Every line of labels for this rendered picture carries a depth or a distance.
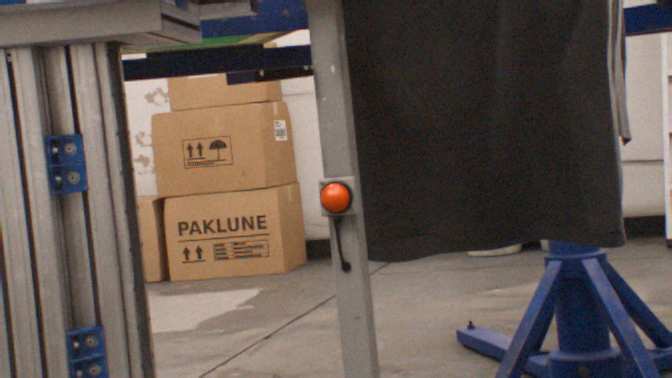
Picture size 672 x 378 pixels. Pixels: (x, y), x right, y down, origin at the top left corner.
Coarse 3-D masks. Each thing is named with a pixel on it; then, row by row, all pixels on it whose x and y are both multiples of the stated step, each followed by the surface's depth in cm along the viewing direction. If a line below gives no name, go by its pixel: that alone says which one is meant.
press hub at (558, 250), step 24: (552, 240) 328; (576, 264) 324; (600, 264) 326; (576, 288) 325; (576, 312) 326; (576, 336) 326; (600, 336) 327; (552, 360) 329; (576, 360) 324; (600, 360) 324; (624, 360) 329
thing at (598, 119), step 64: (384, 0) 200; (448, 0) 198; (512, 0) 195; (576, 0) 194; (384, 64) 202; (448, 64) 199; (512, 64) 197; (576, 64) 194; (384, 128) 203; (448, 128) 200; (512, 128) 198; (576, 128) 195; (384, 192) 205; (448, 192) 201; (512, 192) 200; (576, 192) 197; (384, 256) 205
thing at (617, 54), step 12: (612, 0) 209; (612, 12) 209; (612, 24) 210; (624, 24) 233; (612, 36) 211; (624, 36) 233; (612, 48) 212; (624, 48) 232; (612, 60) 216; (624, 60) 232; (612, 72) 216; (624, 72) 231; (612, 84) 203; (624, 84) 231; (612, 96) 203; (624, 96) 222; (624, 108) 221; (624, 120) 221; (624, 132) 220; (624, 144) 228
